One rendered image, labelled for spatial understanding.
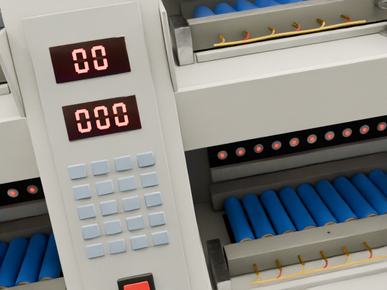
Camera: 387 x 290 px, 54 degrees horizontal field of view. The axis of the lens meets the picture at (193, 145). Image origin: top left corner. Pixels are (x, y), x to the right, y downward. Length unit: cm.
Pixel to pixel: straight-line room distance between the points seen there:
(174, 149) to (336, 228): 19
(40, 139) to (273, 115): 15
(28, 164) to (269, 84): 17
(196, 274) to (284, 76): 15
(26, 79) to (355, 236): 29
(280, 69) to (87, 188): 15
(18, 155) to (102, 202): 6
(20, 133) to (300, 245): 24
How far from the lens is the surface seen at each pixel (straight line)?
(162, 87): 25
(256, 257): 35
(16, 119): 26
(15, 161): 28
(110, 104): 24
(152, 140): 25
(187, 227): 27
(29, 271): 40
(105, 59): 25
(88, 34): 25
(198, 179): 46
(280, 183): 43
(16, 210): 46
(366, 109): 30
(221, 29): 32
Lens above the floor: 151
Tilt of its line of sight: 9 degrees down
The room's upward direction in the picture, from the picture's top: 10 degrees counter-clockwise
